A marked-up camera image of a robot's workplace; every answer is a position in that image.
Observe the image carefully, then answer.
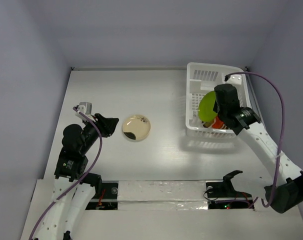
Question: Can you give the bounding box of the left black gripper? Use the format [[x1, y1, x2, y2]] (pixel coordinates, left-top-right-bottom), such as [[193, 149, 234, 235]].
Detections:
[[80, 112, 119, 153]]

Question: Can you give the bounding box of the orange plate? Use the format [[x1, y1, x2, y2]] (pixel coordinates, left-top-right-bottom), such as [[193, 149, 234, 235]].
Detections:
[[210, 116, 228, 130]]

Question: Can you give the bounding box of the lime green plate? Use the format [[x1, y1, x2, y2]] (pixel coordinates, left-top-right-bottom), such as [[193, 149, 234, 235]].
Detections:
[[198, 91, 218, 122]]

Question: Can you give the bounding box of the cream plate with dark spot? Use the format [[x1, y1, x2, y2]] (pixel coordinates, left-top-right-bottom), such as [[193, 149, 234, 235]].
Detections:
[[122, 114, 151, 142]]

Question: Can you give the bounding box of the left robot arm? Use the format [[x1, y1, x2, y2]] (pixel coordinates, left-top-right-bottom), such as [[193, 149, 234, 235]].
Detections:
[[29, 109, 119, 240]]

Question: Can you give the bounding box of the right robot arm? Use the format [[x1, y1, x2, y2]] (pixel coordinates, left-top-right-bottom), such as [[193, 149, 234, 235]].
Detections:
[[213, 83, 303, 214]]

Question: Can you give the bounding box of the white plastic dish rack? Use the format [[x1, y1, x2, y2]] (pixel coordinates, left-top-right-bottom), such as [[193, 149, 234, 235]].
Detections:
[[185, 62, 242, 139]]

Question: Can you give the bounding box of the white foam strip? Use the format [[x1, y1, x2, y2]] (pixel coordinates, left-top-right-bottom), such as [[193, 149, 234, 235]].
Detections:
[[117, 180, 208, 211]]

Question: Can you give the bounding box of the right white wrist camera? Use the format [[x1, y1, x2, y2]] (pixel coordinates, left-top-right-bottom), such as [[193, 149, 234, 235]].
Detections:
[[223, 74, 243, 87]]

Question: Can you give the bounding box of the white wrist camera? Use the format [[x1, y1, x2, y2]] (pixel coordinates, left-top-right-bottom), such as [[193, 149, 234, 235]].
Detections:
[[223, 74, 243, 87], [74, 102, 94, 121]]

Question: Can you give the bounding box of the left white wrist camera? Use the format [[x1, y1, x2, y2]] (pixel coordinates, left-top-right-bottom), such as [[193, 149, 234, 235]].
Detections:
[[74, 102, 94, 121]]

